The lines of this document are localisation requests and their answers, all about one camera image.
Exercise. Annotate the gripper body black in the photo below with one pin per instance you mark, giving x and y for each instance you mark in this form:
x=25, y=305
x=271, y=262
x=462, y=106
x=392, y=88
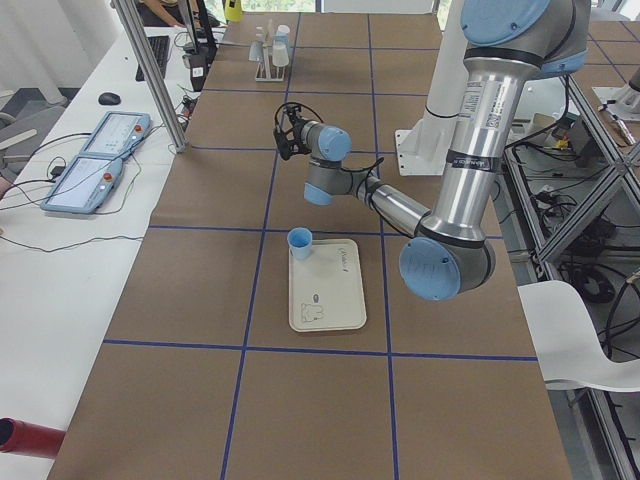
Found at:
x=295, y=136

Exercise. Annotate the white plastic cup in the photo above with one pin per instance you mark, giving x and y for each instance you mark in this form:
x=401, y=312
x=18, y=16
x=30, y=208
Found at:
x=280, y=54

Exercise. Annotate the blue plastic cup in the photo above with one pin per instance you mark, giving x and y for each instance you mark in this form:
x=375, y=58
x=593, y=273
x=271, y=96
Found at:
x=300, y=240
x=282, y=34

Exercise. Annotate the grey plastic cup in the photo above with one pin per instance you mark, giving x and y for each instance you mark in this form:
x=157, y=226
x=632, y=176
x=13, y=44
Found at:
x=256, y=51

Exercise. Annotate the yellow plastic cup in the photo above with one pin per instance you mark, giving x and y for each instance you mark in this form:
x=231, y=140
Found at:
x=233, y=10

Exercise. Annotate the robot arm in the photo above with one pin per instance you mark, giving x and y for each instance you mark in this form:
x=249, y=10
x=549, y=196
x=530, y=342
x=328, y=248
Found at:
x=508, y=43

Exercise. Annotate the cream plastic tray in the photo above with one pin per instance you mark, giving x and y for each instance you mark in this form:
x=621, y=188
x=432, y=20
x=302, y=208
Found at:
x=326, y=288

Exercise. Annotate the teach pendant far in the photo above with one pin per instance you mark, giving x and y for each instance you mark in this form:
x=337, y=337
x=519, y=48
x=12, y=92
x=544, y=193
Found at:
x=117, y=134

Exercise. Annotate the teach pendant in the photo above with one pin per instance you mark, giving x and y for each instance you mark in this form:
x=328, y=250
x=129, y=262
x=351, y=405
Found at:
x=84, y=185
x=117, y=134

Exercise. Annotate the black computer mouse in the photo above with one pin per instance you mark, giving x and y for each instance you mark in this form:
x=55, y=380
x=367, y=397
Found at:
x=109, y=99

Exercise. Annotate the teach pendant near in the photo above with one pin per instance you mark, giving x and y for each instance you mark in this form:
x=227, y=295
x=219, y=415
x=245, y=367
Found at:
x=84, y=185

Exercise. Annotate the white chair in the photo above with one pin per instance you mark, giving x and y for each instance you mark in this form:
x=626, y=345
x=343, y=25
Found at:
x=566, y=344

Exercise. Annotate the red cylinder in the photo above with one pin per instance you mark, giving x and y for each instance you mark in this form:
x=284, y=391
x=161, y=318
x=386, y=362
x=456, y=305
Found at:
x=28, y=439

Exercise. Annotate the white wire cup rack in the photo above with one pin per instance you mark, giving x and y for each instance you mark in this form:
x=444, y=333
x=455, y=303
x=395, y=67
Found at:
x=266, y=71

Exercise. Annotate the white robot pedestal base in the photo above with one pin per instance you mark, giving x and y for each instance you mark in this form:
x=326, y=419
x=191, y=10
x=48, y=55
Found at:
x=422, y=150

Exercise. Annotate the aluminium frame post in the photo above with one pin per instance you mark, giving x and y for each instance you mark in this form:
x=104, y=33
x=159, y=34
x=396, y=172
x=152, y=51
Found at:
x=134, y=29

